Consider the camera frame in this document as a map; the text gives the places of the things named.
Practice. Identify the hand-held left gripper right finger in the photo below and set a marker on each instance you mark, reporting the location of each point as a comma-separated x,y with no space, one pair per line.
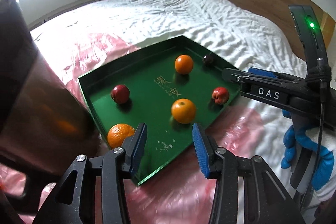
200,150

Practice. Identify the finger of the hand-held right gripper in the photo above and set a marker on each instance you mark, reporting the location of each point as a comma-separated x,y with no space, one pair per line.
262,72
232,74

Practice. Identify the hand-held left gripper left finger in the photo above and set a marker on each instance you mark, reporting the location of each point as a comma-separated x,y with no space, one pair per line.
139,145

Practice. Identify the orange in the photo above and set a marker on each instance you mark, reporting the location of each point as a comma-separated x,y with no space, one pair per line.
184,64
183,111
120,135

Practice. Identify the small red apple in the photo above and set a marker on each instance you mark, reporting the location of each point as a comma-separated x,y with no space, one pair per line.
120,93
220,95

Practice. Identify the dark plum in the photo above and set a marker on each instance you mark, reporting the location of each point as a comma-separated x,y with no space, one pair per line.
208,59

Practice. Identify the green tray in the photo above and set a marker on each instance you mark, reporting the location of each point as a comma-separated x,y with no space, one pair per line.
152,108

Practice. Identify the person's right hand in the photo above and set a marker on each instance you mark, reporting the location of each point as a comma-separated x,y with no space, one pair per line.
325,161

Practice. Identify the pink plastic sheet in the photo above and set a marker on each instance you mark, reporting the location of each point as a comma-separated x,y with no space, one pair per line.
236,129

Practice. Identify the black jug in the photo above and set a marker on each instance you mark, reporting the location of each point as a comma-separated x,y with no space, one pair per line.
39,82

